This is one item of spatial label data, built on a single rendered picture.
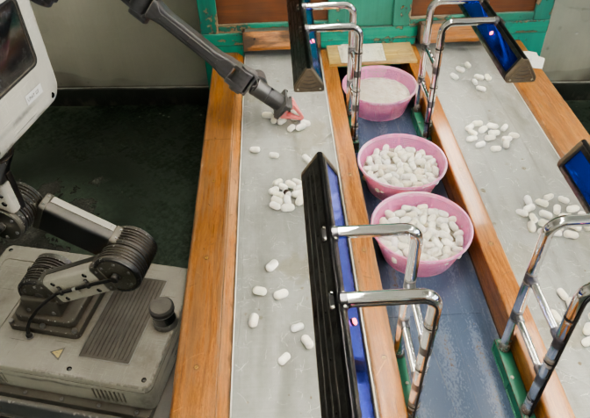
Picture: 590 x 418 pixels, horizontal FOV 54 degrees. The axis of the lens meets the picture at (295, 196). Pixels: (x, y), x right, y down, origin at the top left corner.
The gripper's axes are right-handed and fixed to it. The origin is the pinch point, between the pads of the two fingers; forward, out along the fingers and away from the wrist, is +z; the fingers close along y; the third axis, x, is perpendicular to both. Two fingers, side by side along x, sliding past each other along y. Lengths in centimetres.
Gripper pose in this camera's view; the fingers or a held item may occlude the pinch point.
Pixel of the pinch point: (300, 117)
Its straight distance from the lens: 195.8
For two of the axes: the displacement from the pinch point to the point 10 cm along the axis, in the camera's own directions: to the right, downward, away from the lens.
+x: -6.3, 6.0, 4.9
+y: -0.5, -6.6, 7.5
